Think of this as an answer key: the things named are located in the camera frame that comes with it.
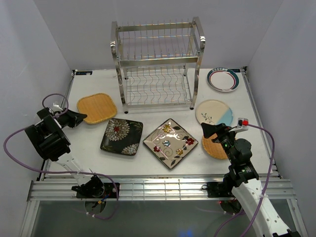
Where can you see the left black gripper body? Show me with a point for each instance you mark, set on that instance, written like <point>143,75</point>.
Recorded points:
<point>66,119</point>

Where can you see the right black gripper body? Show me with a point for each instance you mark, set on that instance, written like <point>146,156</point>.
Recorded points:
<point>225,137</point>

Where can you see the square woven bamboo plate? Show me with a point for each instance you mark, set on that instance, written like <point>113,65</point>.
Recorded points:
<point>98,108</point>

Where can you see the black floral square plate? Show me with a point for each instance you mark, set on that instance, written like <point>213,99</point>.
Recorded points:
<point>122,136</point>

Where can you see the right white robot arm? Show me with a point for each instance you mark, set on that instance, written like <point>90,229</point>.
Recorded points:
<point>243,182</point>

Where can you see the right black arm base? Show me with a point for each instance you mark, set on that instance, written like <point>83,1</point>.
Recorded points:
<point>217,190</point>

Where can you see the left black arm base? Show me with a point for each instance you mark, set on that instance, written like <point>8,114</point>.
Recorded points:
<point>106,191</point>

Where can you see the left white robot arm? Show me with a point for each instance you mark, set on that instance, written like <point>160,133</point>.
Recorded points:
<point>51,143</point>

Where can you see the steel two-tier dish rack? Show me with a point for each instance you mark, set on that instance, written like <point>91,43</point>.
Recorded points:
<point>158,64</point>

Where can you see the round woven bamboo plate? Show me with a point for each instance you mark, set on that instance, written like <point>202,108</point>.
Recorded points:
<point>215,150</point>

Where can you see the cream and blue round plate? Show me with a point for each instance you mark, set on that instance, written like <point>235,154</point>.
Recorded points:
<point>214,112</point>

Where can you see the left blue table label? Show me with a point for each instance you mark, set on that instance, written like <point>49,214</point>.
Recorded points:
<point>83,73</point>

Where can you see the blue table label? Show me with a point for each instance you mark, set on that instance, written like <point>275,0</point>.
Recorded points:
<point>235,70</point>
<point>83,73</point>

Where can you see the white plate teal red rim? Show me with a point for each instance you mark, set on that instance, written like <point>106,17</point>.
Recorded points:
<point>223,79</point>

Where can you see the beige floral square plate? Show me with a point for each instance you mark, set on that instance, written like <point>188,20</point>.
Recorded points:
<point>170,143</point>

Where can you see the right blue table label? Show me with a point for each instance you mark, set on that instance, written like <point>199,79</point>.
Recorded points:
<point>235,70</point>

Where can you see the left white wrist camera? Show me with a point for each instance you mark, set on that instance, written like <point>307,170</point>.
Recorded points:
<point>56,108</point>

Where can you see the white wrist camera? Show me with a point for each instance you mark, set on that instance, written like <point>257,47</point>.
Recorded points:
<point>56,108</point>
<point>242,125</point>

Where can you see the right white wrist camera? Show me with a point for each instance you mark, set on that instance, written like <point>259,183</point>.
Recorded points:
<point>242,125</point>

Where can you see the aluminium front rail frame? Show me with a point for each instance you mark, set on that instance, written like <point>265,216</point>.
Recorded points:
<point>146,189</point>

